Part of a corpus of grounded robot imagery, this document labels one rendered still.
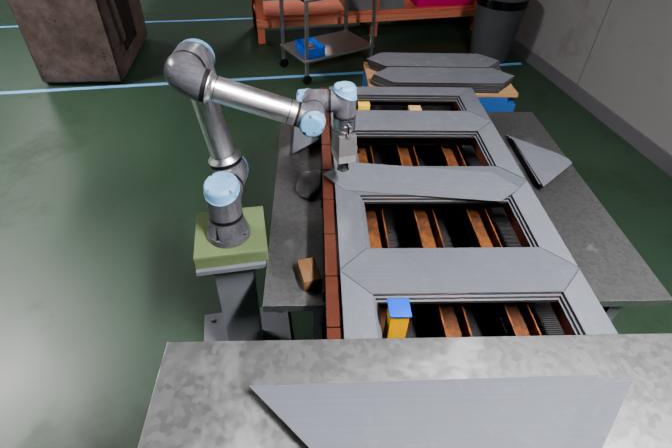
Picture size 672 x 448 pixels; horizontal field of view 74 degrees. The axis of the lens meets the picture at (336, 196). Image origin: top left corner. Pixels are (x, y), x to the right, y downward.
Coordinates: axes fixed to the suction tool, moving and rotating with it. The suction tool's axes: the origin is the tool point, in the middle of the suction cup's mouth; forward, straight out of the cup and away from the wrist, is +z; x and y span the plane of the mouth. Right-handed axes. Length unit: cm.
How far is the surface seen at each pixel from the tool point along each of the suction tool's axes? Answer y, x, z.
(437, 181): -6.9, -35.8, 8.6
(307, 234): -3.2, 14.7, 25.0
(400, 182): -3.5, -22.0, 8.4
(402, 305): -58, 3, 7
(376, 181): -0.5, -13.4, 8.3
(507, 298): -60, -30, 13
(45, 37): 304, 153, 33
